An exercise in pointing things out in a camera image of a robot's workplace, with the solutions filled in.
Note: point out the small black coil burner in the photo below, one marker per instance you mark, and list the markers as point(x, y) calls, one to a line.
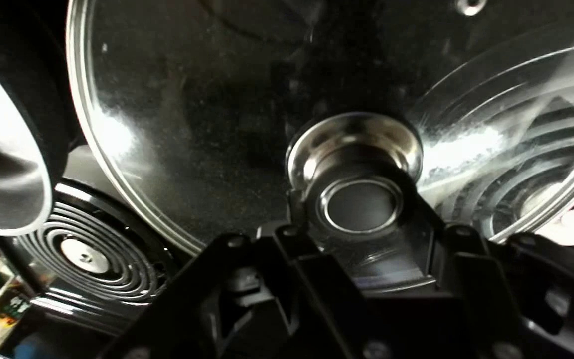
point(127, 265)

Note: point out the large glass pan lid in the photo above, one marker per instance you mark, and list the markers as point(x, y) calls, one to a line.
point(233, 131)

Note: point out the black pot front right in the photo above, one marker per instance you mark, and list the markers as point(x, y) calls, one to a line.
point(8, 165)

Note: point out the black electric stove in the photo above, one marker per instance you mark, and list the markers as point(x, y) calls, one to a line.
point(53, 319)

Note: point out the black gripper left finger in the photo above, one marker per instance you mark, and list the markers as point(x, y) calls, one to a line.
point(233, 305)

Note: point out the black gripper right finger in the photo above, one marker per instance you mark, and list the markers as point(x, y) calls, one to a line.
point(518, 305)

